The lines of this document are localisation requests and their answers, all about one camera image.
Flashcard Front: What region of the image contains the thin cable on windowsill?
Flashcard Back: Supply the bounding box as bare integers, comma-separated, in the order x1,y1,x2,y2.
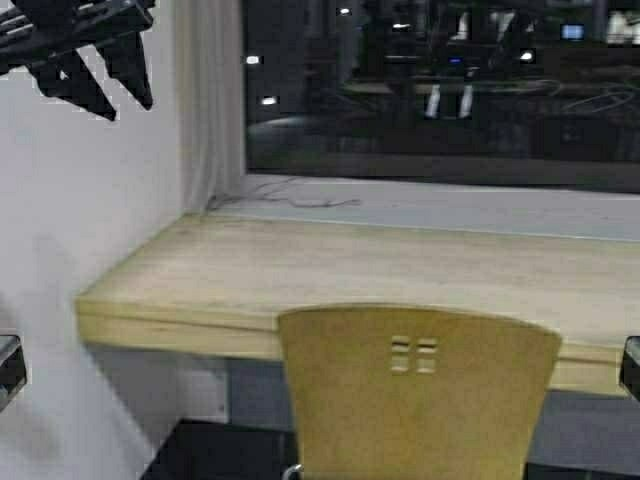
206,176,363,211

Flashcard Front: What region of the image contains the left base platform edge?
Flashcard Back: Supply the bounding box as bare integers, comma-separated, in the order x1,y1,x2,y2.
0,334,28,411

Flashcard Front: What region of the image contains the right base platform edge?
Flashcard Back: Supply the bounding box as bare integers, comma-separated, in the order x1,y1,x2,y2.
619,336,640,401

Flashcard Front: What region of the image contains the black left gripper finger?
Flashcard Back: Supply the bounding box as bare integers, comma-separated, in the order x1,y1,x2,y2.
29,50,117,121
99,34,153,110

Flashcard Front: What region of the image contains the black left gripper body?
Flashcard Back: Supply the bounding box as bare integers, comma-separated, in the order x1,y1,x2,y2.
1,1,155,75

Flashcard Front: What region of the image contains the long wooden counter table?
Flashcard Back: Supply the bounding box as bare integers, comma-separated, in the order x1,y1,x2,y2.
74,215,639,396

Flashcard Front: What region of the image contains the white curtain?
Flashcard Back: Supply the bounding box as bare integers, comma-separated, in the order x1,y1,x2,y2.
174,1,246,213

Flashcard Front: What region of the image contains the base platform edge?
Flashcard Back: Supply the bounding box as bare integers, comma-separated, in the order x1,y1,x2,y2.
0,334,28,411
619,336,640,401

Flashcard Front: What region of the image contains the dark glass window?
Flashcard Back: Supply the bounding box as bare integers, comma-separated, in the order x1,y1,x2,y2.
242,1,639,193

